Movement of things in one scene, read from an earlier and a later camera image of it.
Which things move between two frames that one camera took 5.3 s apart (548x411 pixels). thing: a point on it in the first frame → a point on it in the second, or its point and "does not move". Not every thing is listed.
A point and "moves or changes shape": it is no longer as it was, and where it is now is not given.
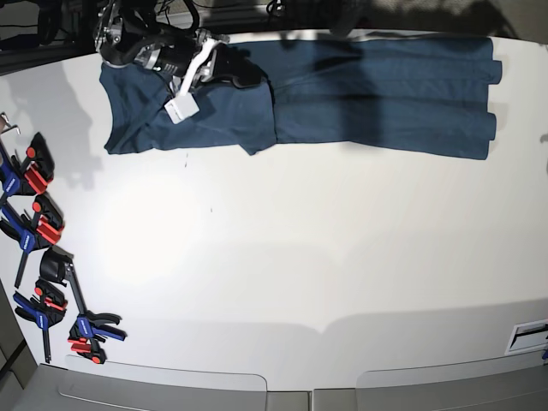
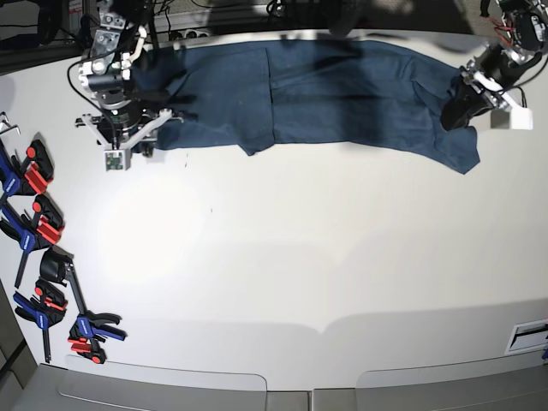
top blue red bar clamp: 32,176 does not move
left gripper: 187,60 → 123,125
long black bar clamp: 56,265 does not move
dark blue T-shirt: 430,97 moves or changes shape
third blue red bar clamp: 46,306 does not move
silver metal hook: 10,126 does not move
